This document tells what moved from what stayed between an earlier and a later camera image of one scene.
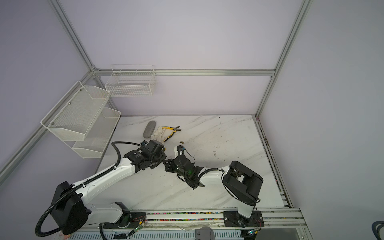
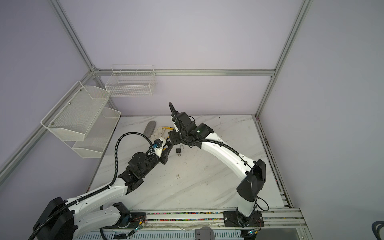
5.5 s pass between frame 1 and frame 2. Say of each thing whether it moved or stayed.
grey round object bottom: stayed
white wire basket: stayed
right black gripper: moved
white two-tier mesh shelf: stayed
